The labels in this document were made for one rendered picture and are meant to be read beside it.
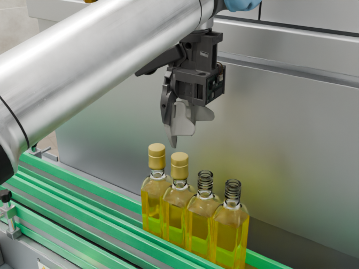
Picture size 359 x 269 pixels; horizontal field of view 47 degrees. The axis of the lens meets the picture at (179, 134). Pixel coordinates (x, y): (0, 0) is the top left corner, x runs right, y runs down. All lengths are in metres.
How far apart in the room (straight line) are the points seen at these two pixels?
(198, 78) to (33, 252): 0.61
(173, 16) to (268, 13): 0.40
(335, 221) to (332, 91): 0.26
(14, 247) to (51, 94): 0.83
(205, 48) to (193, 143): 0.32
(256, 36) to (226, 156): 0.27
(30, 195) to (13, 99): 0.83
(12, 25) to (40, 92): 3.57
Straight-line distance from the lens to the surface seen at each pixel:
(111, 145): 1.16
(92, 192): 1.11
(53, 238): 1.00
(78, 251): 0.96
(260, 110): 0.81
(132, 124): 1.07
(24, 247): 1.09
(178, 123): 0.72
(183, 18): 0.42
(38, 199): 1.13
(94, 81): 0.36
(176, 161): 0.78
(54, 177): 1.21
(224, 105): 0.85
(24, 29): 3.94
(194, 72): 0.67
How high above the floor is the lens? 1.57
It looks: 28 degrees down
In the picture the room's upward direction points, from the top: straight up
